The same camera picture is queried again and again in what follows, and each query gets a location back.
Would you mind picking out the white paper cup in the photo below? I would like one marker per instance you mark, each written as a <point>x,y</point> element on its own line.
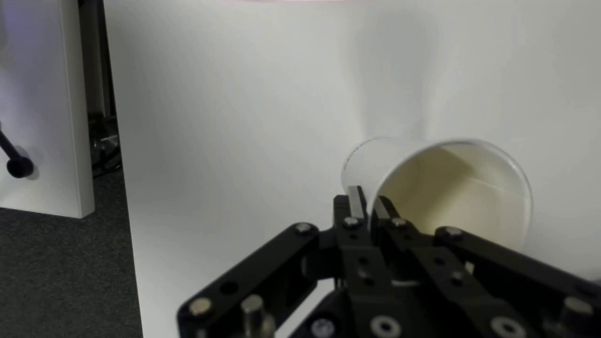
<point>462,189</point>

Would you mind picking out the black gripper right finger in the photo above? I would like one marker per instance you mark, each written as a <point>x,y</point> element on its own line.
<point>451,275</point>

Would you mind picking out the black dumbbell shaped knob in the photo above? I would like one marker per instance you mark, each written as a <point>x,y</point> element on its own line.
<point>15,162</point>

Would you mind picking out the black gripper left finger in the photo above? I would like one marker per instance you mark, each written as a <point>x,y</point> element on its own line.
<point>349,264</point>

